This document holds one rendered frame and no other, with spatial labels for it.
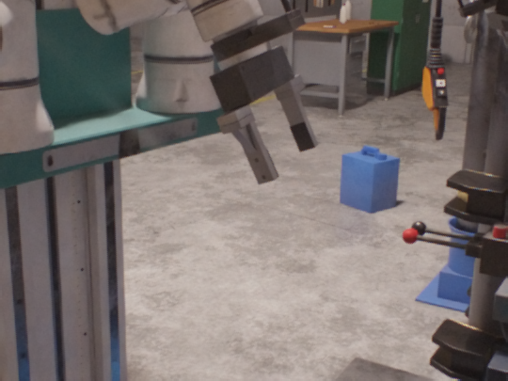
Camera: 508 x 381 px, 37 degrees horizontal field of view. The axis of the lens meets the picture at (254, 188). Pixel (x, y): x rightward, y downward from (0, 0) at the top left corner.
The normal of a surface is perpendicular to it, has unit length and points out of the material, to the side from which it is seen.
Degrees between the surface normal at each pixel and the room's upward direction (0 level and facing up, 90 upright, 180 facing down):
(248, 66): 66
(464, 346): 0
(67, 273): 90
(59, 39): 90
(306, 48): 90
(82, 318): 90
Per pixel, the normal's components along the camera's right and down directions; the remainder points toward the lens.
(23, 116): 0.70, -0.17
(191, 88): 0.35, -0.10
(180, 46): 0.07, 0.29
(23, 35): 0.98, 0.10
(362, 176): -0.78, 0.16
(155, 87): -0.40, -0.12
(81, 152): 0.81, 0.18
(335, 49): -0.51, 0.24
